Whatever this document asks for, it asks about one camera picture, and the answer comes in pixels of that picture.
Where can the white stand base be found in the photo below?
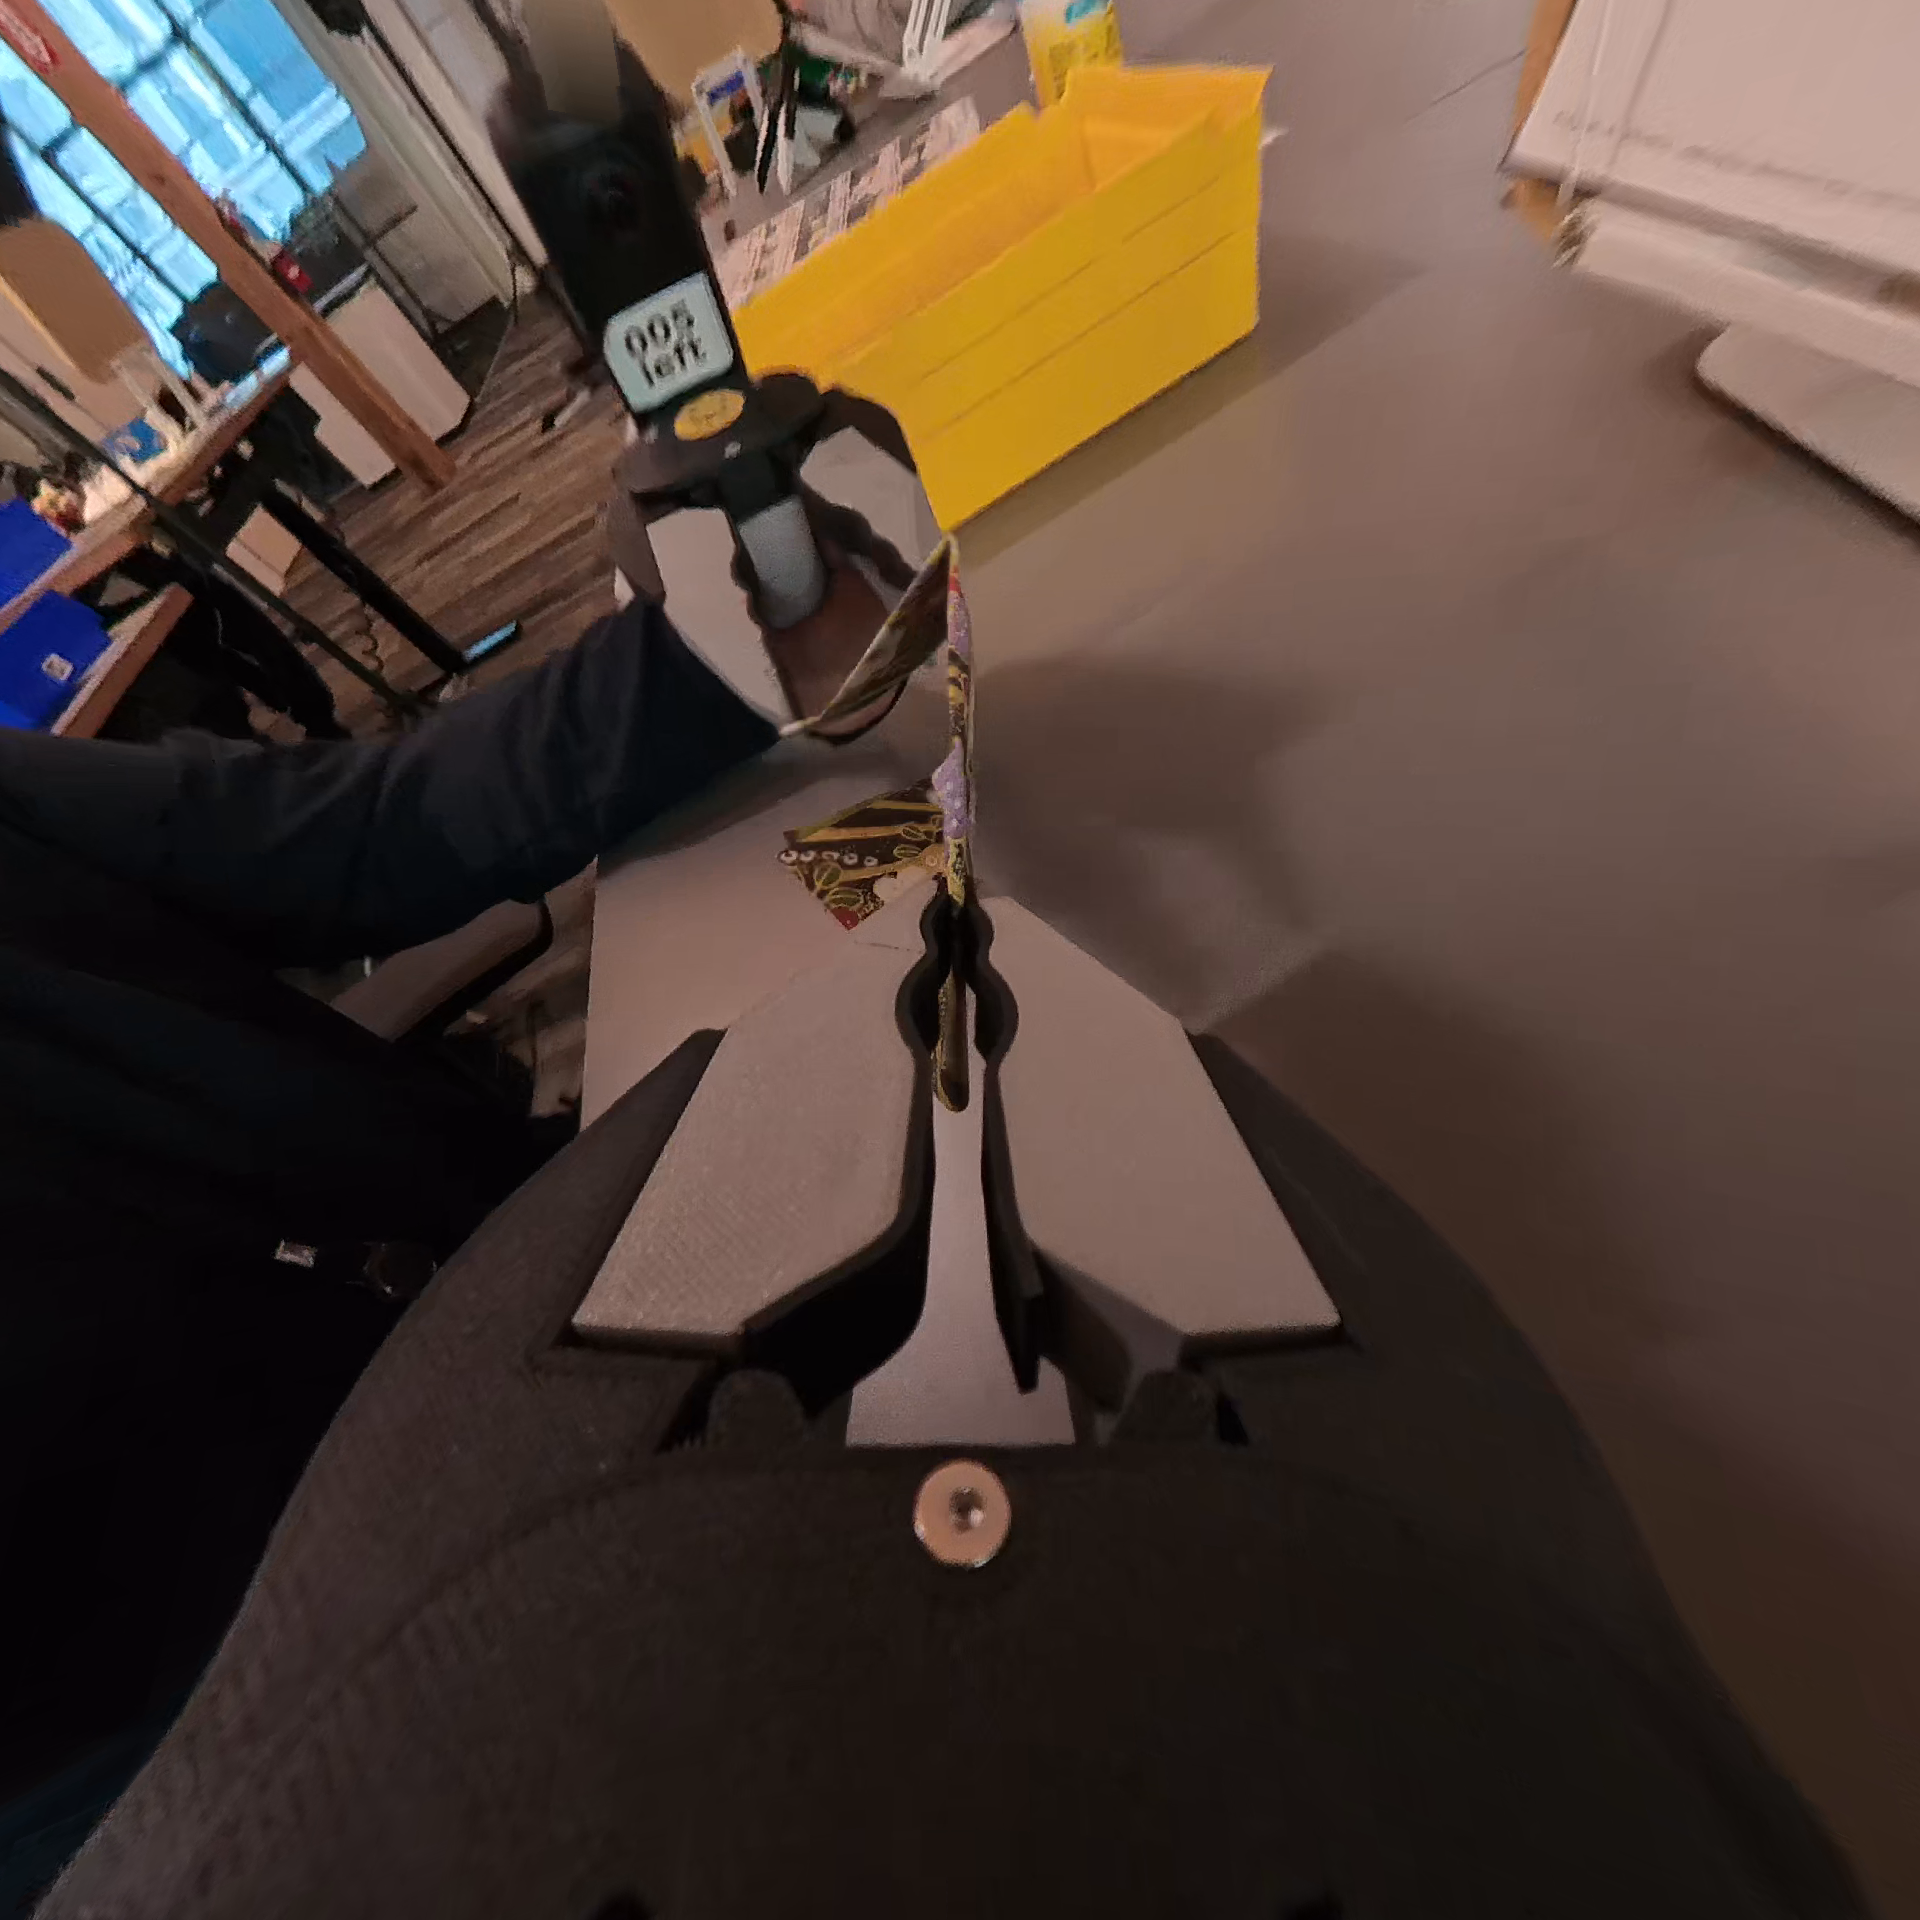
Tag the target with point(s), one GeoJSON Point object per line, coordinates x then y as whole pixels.
{"type": "Point", "coordinates": [1823, 414]}

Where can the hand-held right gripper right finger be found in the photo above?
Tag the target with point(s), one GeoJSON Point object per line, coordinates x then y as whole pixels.
{"type": "Point", "coordinates": [1139, 1185]}

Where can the blue storage bin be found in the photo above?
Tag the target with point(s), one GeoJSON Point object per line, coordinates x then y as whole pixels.
{"type": "Point", "coordinates": [52, 646]}
{"type": "Point", "coordinates": [23, 548]}

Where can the window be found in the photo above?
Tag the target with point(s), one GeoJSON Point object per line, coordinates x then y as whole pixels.
{"type": "Point", "coordinates": [256, 88]}

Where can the person's left forearm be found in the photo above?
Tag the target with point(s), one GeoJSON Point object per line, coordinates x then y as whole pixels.
{"type": "Point", "coordinates": [375, 783]}

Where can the white cabinet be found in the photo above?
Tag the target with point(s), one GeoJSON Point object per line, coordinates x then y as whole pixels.
{"type": "Point", "coordinates": [394, 376]}

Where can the yellow box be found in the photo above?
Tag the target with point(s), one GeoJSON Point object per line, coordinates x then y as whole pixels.
{"type": "Point", "coordinates": [1077, 286]}

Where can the wooden post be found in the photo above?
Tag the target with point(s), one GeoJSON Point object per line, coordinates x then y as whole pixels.
{"type": "Point", "coordinates": [227, 248]}

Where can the patterned fabric strip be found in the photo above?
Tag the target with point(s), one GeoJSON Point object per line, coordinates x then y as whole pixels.
{"type": "Point", "coordinates": [959, 721]}

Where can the phone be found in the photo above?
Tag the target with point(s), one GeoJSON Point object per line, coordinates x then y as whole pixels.
{"type": "Point", "coordinates": [490, 641]}

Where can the wooden desk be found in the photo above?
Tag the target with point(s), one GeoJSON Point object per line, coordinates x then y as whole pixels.
{"type": "Point", "coordinates": [181, 459]}

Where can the stack of white boards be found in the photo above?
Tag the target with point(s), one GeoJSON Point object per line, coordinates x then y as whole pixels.
{"type": "Point", "coordinates": [1726, 135]}

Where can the yellow packet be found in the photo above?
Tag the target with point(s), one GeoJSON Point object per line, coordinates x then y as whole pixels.
{"type": "Point", "coordinates": [1072, 38]}

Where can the black stand legs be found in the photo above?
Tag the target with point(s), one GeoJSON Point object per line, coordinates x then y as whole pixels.
{"type": "Point", "coordinates": [323, 548]}

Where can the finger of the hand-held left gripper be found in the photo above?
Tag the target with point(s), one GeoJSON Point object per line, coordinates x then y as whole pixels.
{"type": "Point", "coordinates": [714, 598]}
{"type": "Point", "coordinates": [887, 494]}

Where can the person's dark clothing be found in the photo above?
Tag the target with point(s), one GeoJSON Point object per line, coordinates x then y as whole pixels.
{"type": "Point", "coordinates": [181, 1274]}

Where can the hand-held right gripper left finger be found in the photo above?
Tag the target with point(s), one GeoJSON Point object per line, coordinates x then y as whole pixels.
{"type": "Point", "coordinates": [750, 1171]}

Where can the row of printed cards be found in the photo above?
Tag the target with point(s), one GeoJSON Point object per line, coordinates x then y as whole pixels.
{"type": "Point", "coordinates": [840, 211]}

